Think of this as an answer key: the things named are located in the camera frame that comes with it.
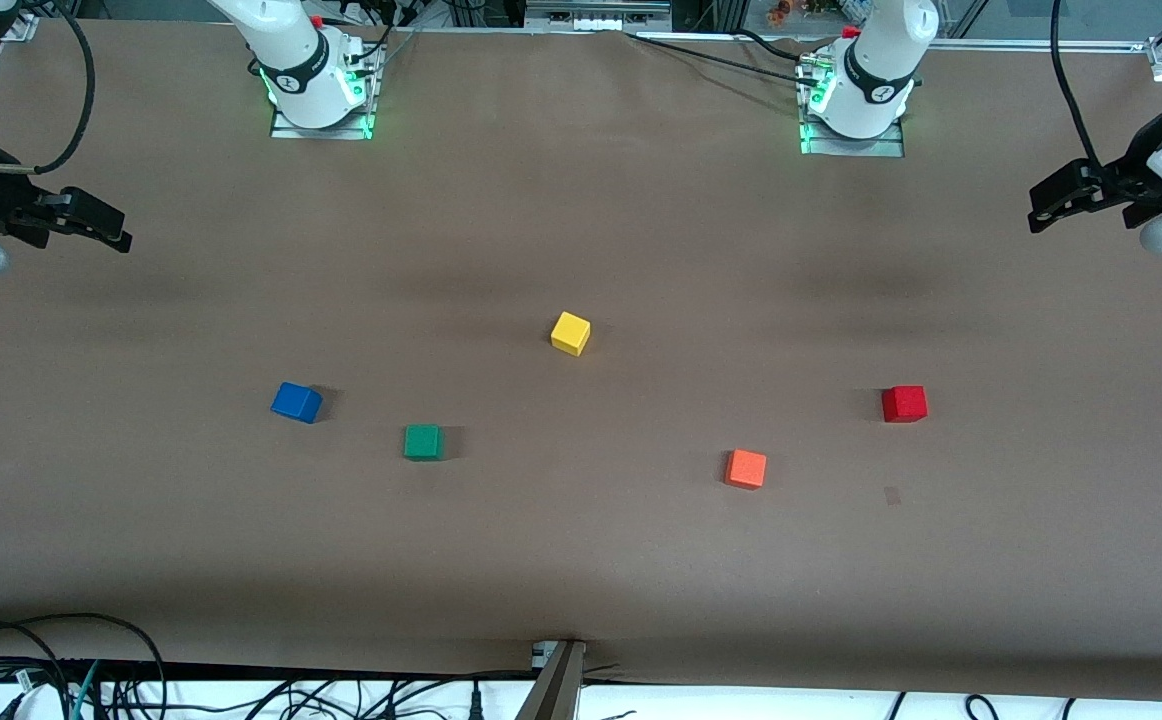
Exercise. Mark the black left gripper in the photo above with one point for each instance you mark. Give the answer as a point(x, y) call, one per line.
point(1128, 185)

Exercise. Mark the red wooden block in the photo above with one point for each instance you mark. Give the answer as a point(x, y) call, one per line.
point(904, 404)

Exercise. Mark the blue wooden block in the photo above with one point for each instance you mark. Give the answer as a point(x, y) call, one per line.
point(296, 402)

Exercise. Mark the green wooden block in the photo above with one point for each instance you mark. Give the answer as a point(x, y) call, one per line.
point(423, 442)

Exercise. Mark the orange wooden block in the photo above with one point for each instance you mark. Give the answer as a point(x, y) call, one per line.
point(746, 469)

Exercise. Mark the yellow wooden block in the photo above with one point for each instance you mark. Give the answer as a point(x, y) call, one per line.
point(570, 333)

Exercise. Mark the brown table cover sheet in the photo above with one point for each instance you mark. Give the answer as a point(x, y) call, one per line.
point(581, 560)

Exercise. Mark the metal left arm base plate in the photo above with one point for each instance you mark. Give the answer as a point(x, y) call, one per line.
point(856, 148)

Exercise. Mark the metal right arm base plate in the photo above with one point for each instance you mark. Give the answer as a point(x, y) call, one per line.
point(321, 133)

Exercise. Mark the silver metal rail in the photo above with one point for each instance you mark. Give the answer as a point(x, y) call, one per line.
point(596, 14)

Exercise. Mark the grey metal camera post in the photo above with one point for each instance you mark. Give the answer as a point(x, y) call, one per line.
point(553, 685)

